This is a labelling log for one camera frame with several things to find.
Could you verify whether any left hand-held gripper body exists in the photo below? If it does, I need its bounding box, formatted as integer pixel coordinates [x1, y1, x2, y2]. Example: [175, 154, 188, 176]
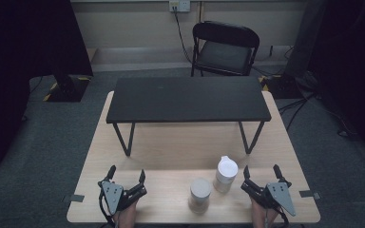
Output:
[97, 179, 148, 217]

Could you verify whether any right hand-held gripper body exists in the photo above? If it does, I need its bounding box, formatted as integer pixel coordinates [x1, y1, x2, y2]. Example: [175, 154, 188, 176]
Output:
[240, 179, 298, 219]

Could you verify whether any glass jar with spouted lid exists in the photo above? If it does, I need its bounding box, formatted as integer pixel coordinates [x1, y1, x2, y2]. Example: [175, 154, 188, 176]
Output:
[212, 155, 240, 195]

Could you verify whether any glass jar with round lid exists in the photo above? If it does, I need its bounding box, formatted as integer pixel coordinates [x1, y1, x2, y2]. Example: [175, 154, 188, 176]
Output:
[187, 177, 213, 215]

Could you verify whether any black shelf with metal legs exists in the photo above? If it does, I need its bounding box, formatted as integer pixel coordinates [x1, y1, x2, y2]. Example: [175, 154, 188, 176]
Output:
[106, 75, 273, 158]

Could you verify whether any person's left hand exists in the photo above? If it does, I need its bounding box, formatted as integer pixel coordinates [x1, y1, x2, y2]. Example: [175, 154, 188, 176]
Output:
[113, 201, 139, 228]

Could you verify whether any person's right hand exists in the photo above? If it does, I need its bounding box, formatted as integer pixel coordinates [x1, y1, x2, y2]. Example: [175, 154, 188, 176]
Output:
[249, 197, 280, 228]

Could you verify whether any grey tape strip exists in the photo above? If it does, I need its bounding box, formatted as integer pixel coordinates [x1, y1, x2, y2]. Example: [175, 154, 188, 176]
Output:
[298, 188, 322, 200]
[61, 193, 86, 204]

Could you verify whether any black stand base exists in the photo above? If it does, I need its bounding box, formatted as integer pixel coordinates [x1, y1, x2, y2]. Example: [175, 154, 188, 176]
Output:
[42, 73, 91, 104]
[259, 73, 304, 100]

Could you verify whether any black folding chair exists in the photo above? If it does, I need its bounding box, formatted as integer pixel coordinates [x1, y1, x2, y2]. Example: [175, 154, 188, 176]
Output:
[190, 20, 261, 78]

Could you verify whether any dark curtain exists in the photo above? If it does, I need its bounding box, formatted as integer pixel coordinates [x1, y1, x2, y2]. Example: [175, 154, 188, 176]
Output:
[307, 0, 365, 167]
[0, 0, 95, 175]

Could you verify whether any grey upright panel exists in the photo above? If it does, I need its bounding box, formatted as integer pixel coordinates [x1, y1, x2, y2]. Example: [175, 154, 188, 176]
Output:
[283, 0, 329, 79]

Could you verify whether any left hand-held gripper cable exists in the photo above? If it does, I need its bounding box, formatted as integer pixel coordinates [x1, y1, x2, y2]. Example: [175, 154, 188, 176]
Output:
[98, 189, 117, 228]

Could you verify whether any hand-held gripper cable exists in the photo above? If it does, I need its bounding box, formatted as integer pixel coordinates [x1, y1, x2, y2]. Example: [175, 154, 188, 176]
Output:
[264, 205, 291, 228]
[98, 189, 117, 228]

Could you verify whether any right hand-held gripper cable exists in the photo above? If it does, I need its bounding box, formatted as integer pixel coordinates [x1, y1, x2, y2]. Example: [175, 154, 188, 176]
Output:
[264, 205, 291, 228]

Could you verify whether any black floor cable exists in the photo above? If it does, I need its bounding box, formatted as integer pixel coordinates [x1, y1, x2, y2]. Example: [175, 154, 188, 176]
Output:
[278, 89, 359, 139]

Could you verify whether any black power cable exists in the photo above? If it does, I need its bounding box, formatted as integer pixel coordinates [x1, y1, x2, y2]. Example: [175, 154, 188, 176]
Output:
[172, 5, 194, 65]

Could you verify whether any white wall socket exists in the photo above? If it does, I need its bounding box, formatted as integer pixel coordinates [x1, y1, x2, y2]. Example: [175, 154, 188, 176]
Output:
[168, 0, 192, 13]

